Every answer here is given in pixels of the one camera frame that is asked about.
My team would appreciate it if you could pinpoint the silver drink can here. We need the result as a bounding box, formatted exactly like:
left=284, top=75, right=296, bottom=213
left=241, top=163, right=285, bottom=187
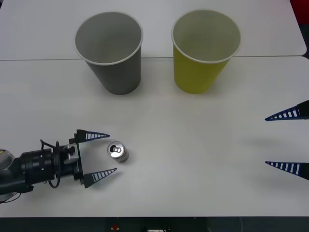
left=107, top=141, right=129, bottom=164

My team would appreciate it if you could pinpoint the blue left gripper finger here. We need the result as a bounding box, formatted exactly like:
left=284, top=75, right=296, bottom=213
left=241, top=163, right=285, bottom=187
left=76, top=129, right=111, bottom=144
left=84, top=168, right=118, bottom=189

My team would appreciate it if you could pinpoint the yellow-green plastic bin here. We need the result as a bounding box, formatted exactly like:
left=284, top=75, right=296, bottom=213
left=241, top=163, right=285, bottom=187
left=171, top=9, right=242, bottom=95

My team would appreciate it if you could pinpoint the grey plastic bin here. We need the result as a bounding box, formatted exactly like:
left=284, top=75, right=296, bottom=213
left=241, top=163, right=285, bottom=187
left=73, top=11, right=144, bottom=96

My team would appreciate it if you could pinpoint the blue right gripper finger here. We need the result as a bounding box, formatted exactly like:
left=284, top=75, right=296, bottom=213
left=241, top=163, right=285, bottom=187
left=265, top=160, right=309, bottom=181
left=264, top=100, right=309, bottom=122

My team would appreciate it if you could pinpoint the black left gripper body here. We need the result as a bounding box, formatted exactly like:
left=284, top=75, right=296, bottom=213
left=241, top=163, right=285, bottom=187
left=54, top=137, right=84, bottom=181

